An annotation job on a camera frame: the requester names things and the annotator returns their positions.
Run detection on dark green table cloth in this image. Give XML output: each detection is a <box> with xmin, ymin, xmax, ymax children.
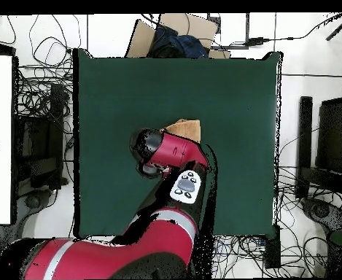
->
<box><xmin>72</xmin><ymin>47</ymin><xmax>284</xmax><ymax>238</ymax></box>

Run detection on black power adapter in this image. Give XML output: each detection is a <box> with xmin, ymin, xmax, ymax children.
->
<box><xmin>244</xmin><ymin>36</ymin><xmax>271</xmax><ymax>47</ymax></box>

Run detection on brown cardboard box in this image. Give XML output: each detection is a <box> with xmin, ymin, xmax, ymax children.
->
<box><xmin>125</xmin><ymin>12</ymin><xmax>232</xmax><ymax>59</ymax></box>

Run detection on black stand frame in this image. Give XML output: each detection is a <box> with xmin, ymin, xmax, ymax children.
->
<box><xmin>12</xmin><ymin>82</ymin><xmax>70</xmax><ymax>190</ymax></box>
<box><xmin>295</xmin><ymin>96</ymin><xmax>342</xmax><ymax>201</ymax></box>

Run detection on black rectangular box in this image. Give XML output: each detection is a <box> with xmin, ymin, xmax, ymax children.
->
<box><xmin>264</xmin><ymin>224</ymin><xmax>281</xmax><ymax>270</ymax></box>

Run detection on dark blue garment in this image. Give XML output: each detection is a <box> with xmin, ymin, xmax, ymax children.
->
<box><xmin>147</xmin><ymin>24</ymin><xmax>210</xmax><ymax>59</ymax></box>

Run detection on tan terry towel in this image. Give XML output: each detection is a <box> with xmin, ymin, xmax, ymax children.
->
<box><xmin>163</xmin><ymin>118</ymin><xmax>202</xmax><ymax>144</ymax></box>

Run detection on tangled black floor cables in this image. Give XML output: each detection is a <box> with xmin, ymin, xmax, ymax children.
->
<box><xmin>214</xmin><ymin>166</ymin><xmax>335</xmax><ymax>279</ymax></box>
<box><xmin>15</xmin><ymin>14</ymin><xmax>82</xmax><ymax>117</ymax></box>

